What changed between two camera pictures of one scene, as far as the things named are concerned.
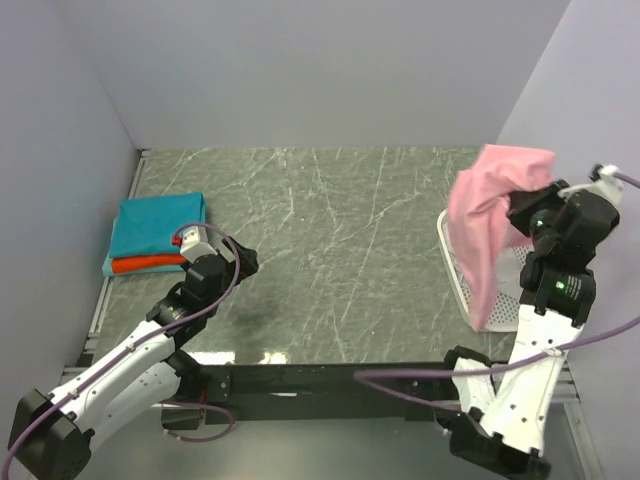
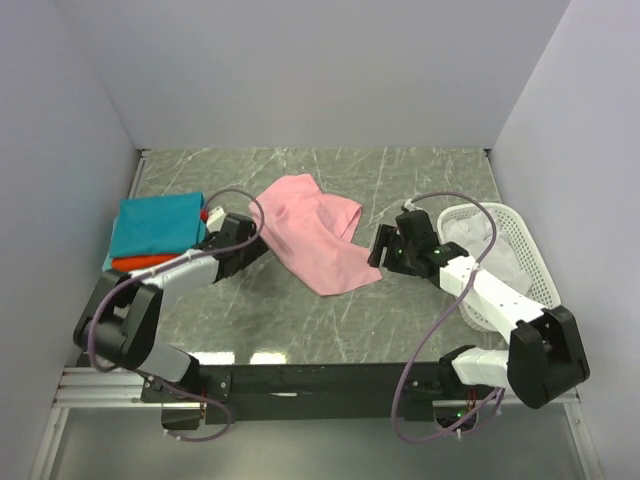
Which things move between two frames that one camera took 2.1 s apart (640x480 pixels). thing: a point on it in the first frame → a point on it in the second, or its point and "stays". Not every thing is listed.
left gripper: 248,262 → 256,248
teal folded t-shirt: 145,226 stays
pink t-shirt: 479,213 → 309,231
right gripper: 522,202 → 387,237
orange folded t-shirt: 130,263 stays
